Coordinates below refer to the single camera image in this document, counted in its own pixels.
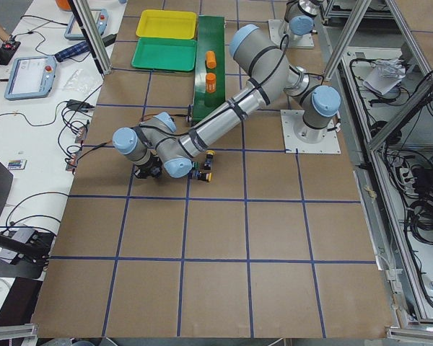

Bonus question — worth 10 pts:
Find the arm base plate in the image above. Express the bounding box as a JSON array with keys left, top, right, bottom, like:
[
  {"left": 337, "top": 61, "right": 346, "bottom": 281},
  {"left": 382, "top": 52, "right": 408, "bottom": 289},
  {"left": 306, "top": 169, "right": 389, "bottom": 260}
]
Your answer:
[
  {"left": 280, "top": 110, "right": 341, "bottom": 155},
  {"left": 268, "top": 19, "right": 314, "bottom": 49}
]

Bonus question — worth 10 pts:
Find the yellow push button switch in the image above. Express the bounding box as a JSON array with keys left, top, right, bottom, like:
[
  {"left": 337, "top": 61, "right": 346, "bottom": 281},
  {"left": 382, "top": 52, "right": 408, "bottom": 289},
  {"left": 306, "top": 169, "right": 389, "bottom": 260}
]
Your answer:
[{"left": 190, "top": 170, "right": 212, "bottom": 182}]

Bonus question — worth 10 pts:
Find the aluminium frame post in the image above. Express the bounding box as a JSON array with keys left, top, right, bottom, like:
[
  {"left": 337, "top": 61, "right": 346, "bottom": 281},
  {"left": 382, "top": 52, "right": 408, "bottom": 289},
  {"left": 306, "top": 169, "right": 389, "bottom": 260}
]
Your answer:
[{"left": 68, "top": 0, "right": 112, "bottom": 76}]

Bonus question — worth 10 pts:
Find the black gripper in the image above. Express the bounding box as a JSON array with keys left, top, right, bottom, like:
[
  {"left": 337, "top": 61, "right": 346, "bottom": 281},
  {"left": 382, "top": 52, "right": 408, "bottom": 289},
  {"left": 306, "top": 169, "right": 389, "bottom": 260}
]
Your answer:
[{"left": 134, "top": 160, "right": 162, "bottom": 179}]

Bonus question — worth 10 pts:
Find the yellow plastic tray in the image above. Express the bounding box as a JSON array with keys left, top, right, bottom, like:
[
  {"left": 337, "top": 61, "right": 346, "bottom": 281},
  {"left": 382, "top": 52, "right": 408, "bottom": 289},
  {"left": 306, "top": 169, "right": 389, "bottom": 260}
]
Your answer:
[{"left": 136, "top": 9, "right": 197, "bottom": 40}]

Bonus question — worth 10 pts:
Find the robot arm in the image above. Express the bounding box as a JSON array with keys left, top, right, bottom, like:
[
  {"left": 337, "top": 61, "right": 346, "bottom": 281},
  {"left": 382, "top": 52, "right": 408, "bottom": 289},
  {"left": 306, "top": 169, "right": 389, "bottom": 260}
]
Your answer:
[
  {"left": 113, "top": 24, "right": 341, "bottom": 179},
  {"left": 284, "top": 0, "right": 323, "bottom": 36}
]

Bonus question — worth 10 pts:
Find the blue teach pendant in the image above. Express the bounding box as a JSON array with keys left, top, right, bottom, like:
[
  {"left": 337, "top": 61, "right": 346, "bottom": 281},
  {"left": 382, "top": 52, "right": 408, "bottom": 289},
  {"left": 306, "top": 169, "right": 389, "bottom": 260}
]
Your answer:
[{"left": 4, "top": 56, "right": 56, "bottom": 101}]

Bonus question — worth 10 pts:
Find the labelled orange cylinder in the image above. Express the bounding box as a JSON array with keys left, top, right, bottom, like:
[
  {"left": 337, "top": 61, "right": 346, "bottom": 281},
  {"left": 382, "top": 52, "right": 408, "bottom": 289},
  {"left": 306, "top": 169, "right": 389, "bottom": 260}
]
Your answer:
[{"left": 205, "top": 72, "right": 217, "bottom": 94}]

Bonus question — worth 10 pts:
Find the green conveyor belt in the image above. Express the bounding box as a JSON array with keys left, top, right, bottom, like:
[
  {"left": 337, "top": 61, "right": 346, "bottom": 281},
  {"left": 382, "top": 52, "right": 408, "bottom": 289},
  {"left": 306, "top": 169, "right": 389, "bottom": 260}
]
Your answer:
[{"left": 189, "top": 15, "right": 226, "bottom": 125}]

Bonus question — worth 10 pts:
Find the green plastic tray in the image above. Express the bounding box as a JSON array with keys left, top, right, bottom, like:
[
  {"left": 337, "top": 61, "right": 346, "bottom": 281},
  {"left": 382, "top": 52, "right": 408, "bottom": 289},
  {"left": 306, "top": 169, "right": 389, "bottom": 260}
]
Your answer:
[{"left": 131, "top": 37, "right": 197, "bottom": 72}]

